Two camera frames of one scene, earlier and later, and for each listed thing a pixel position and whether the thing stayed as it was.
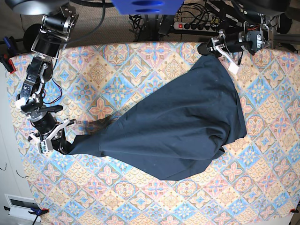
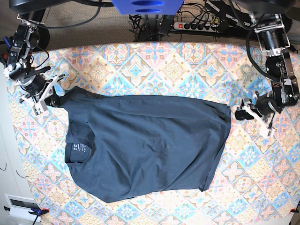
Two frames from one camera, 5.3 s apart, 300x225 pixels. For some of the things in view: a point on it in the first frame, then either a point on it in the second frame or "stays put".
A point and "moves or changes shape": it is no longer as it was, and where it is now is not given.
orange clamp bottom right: [293, 210] stays put
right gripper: [228, 42] to [263, 108]
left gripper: [47, 128] to [39, 88]
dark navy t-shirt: [176, 131] moves or changes shape
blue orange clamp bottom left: [37, 212] stays put
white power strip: [184, 26] stays put
